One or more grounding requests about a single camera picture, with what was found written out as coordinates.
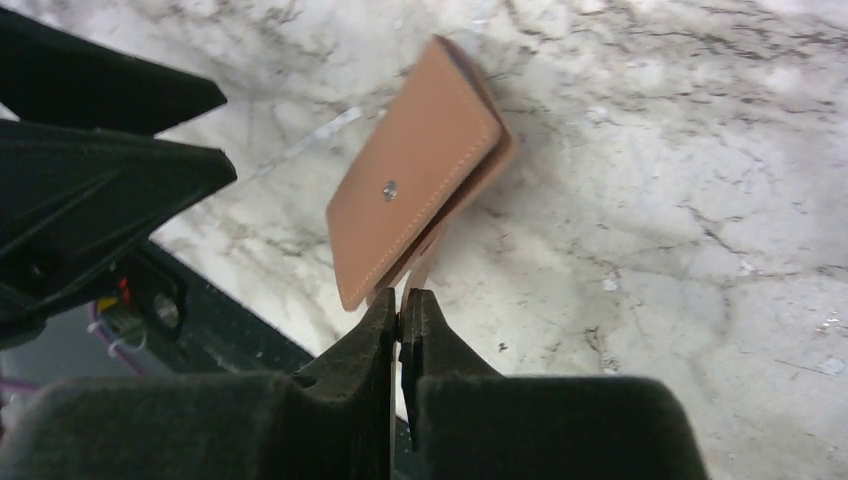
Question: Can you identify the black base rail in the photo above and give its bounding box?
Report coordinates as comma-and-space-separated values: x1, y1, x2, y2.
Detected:
97, 241, 313, 373

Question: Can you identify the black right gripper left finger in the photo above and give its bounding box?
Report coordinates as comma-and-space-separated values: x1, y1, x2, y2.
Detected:
1, 289, 397, 479

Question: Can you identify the brown leather card holder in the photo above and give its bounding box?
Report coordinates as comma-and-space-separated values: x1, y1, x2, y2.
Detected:
326, 35, 517, 311

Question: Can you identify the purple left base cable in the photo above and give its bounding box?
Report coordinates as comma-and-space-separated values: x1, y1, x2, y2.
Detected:
0, 301, 150, 392

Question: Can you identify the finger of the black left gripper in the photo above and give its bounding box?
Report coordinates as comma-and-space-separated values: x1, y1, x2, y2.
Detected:
1, 8, 227, 136
1, 120, 237, 318

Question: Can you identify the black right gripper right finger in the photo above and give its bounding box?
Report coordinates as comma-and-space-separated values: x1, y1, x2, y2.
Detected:
400, 289, 707, 479

